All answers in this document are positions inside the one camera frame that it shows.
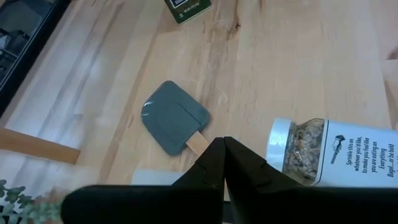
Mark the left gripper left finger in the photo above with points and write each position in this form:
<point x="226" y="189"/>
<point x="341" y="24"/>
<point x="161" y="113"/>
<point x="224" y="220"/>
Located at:
<point x="155" y="205"/>

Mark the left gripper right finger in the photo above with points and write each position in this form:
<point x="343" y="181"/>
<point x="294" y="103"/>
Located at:
<point x="295" y="205"/>

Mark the white-lidded bagel seasoning jar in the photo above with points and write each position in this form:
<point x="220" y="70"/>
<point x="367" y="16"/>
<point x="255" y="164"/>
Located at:
<point x="357" y="155"/>

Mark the green black pepper tin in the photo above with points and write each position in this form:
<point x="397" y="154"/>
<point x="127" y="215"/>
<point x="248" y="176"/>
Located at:
<point x="186" y="11"/>

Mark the slatted wooden shelf rack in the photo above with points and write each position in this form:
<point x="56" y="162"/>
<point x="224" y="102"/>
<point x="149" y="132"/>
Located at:
<point x="37" y="146"/>

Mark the potted green succulent plant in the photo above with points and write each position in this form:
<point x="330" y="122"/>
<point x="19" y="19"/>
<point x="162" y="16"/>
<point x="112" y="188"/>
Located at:
<point x="28" y="205"/>

